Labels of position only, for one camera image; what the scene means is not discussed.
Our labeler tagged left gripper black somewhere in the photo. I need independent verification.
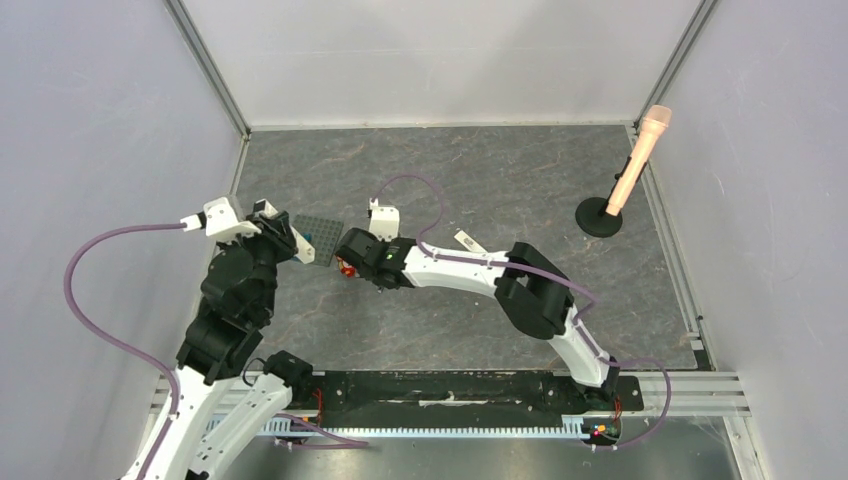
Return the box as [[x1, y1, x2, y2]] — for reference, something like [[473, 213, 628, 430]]
[[219, 210, 300, 319]]

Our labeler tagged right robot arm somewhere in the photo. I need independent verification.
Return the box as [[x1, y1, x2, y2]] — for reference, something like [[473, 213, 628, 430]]
[[335, 228, 619, 408]]

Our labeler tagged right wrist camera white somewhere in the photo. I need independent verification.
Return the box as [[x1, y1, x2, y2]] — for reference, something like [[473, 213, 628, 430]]
[[368, 206, 400, 241]]

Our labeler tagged black microphone stand base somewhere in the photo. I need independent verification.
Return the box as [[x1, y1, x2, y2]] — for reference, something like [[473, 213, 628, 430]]
[[575, 197, 623, 238]]

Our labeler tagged red owl number block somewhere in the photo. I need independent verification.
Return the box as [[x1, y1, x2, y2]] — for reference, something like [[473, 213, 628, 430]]
[[337, 259, 356, 278]]

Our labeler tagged white remote control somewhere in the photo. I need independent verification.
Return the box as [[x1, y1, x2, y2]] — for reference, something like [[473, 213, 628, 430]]
[[251, 199, 315, 264]]

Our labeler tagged white remote battery cover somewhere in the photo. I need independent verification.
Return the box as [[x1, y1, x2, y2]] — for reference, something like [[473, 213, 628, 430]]
[[454, 230, 487, 253]]

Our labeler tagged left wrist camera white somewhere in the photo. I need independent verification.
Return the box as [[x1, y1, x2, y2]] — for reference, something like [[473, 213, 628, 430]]
[[203, 196, 261, 243]]

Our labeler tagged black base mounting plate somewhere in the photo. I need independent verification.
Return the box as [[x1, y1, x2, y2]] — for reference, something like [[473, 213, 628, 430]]
[[286, 370, 644, 429]]

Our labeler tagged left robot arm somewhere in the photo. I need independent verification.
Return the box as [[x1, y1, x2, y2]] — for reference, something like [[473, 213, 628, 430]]
[[125, 203, 314, 479]]

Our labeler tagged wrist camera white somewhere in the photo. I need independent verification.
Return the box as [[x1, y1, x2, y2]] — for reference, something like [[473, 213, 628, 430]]
[[368, 206, 400, 241], [203, 196, 261, 243]]

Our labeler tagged white slotted cable duct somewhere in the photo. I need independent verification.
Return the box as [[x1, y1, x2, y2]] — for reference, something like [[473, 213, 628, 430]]
[[258, 414, 586, 439]]

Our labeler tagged pink toy microphone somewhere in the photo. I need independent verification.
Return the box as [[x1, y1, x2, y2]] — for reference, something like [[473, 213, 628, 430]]
[[604, 105, 672, 216]]

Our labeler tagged grey lego baseplate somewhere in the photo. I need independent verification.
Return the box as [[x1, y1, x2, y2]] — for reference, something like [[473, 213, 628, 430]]
[[292, 214, 344, 267]]

